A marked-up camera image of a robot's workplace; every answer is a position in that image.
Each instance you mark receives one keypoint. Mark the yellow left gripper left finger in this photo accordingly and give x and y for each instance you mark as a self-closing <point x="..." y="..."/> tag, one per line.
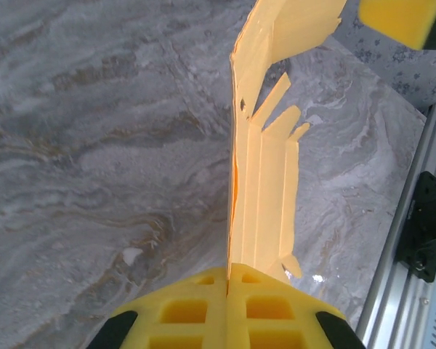
<point x="189" y="291"/>

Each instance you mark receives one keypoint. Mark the yellow paper box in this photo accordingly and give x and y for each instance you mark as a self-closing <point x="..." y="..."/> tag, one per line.
<point x="254" y="200"/>

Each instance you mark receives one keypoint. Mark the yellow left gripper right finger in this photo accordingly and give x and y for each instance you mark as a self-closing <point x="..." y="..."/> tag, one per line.
<point x="298" y="301"/>

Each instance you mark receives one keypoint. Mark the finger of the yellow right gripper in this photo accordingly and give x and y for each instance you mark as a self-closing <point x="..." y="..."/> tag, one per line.
<point x="396" y="16"/>

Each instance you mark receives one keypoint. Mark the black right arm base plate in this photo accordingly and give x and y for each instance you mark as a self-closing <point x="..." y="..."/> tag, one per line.
<point x="428" y="207"/>

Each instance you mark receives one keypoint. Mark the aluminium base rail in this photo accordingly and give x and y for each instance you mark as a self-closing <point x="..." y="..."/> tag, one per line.
<point x="392" y="283"/>

